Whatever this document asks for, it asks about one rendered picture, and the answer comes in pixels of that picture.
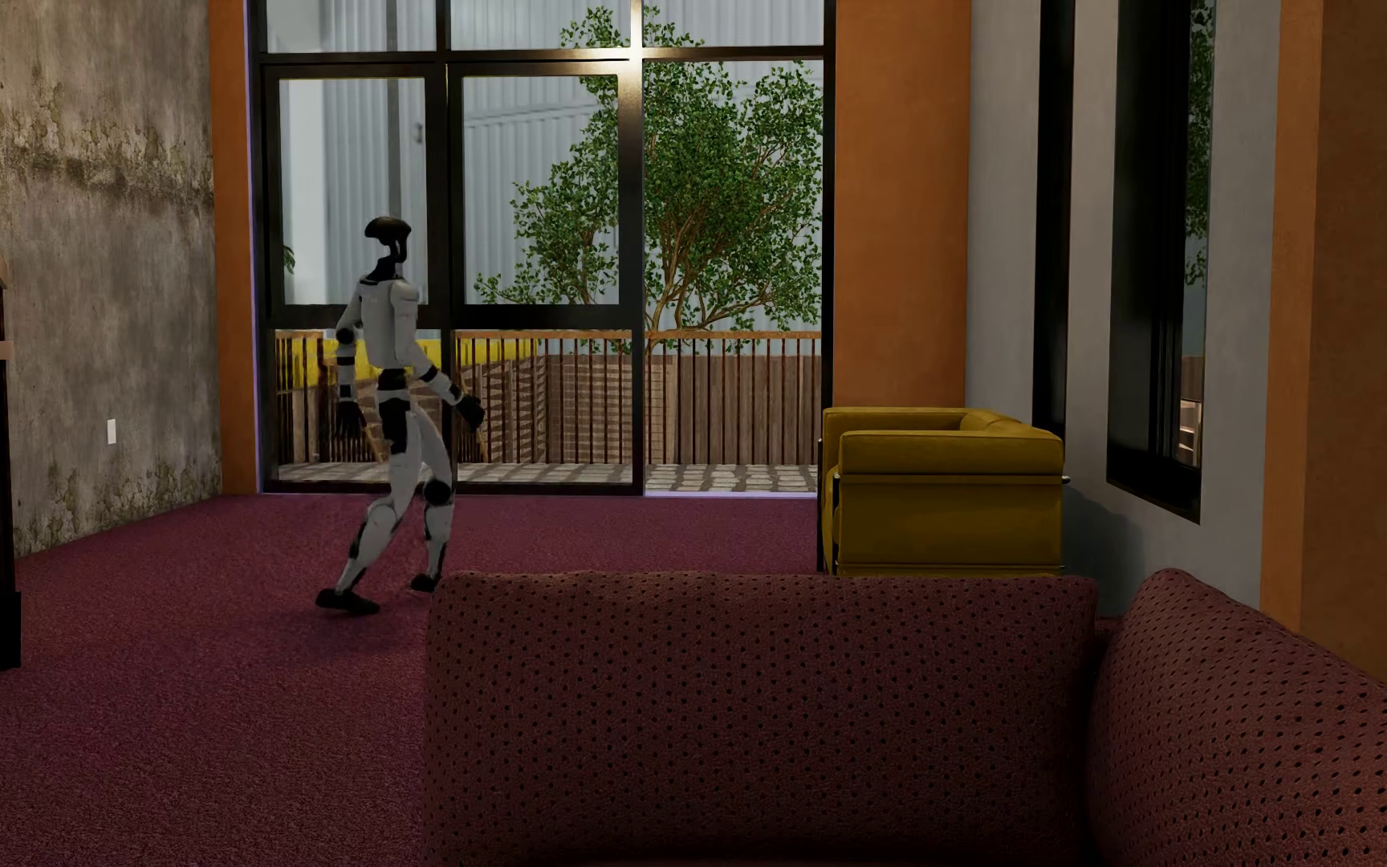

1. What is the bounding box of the dark red dotted sofa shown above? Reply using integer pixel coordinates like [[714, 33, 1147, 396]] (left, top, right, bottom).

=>
[[422, 568, 1387, 867]]

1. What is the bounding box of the yellow object behind fence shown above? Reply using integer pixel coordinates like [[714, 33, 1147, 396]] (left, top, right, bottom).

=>
[[282, 336, 541, 389]]

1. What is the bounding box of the left robot leg white black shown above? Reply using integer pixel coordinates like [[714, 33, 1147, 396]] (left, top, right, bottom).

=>
[[390, 383, 458, 594]]

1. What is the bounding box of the robot leg white black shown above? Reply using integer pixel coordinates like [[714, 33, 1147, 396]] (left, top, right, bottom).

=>
[[314, 383, 424, 617], [390, 383, 458, 594]]

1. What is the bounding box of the right robot leg white black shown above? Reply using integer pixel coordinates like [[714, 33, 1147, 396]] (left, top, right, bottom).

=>
[[314, 383, 424, 617]]

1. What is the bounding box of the robot torso white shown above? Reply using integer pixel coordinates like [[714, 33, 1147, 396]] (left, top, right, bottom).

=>
[[354, 275, 425, 389]]

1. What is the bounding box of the robot head black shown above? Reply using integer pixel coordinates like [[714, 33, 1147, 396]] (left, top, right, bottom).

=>
[[364, 215, 413, 279]]

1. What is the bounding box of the wooden slat balcony fence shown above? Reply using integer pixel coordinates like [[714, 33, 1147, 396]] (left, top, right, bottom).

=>
[[273, 328, 823, 467]]

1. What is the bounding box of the black framed glass door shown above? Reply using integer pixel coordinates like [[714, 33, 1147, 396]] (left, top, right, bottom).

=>
[[248, 0, 836, 496]]

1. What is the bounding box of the green leafy tree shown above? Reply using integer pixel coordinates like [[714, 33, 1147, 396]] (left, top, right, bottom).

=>
[[474, 3, 825, 353]]

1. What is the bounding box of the mustard yellow armchair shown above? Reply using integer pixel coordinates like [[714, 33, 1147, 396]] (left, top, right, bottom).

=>
[[817, 405, 1067, 578]]

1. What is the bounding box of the black framed side window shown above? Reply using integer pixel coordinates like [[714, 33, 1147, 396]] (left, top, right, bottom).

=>
[[1105, 0, 1218, 524]]

